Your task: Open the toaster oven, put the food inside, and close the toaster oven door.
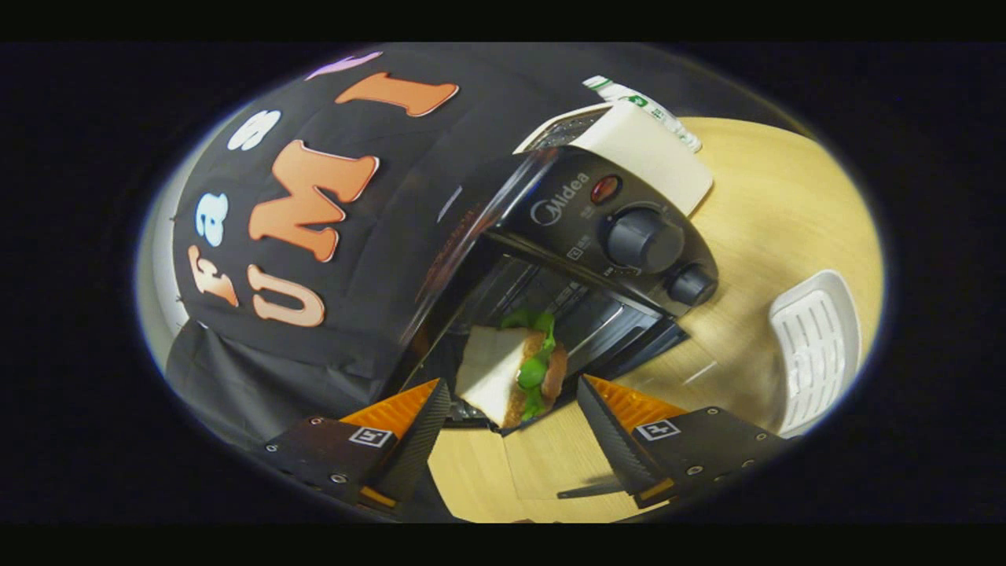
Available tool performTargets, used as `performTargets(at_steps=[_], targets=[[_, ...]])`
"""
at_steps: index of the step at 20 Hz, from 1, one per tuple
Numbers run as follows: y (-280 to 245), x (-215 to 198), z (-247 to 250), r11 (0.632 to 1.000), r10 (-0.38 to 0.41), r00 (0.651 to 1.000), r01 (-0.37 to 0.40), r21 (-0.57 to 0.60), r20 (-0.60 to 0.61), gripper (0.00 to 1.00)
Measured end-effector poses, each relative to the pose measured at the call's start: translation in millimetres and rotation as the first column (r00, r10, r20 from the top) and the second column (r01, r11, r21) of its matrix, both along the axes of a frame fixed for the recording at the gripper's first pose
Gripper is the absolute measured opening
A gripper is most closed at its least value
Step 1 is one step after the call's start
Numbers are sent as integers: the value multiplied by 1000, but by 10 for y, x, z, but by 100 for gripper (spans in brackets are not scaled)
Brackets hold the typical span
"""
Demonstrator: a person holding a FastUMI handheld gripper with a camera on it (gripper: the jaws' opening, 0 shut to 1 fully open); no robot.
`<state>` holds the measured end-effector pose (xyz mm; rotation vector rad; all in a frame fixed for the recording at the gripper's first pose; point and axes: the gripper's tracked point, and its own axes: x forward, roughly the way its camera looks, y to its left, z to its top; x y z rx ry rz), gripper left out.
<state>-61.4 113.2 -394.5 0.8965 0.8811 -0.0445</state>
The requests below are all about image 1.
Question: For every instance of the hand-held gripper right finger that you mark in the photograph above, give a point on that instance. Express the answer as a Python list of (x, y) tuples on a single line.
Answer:
[(609, 432)]

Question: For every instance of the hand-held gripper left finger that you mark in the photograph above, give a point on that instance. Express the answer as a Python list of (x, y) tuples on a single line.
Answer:
[(416, 436)]

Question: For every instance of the lettuce sandwich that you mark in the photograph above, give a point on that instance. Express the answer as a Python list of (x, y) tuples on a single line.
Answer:
[(491, 365)]

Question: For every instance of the black toaster oven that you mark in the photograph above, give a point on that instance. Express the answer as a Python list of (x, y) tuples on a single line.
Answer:
[(566, 204)]

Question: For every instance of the white pop-up toaster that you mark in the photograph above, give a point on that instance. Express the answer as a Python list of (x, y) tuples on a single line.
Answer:
[(652, 153)]

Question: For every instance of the white plastic tray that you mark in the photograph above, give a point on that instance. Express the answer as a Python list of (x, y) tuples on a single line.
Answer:
[(817, 346)]

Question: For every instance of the white green drink bottle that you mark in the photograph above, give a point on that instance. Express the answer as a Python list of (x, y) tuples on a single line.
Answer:
[(652, 110)]

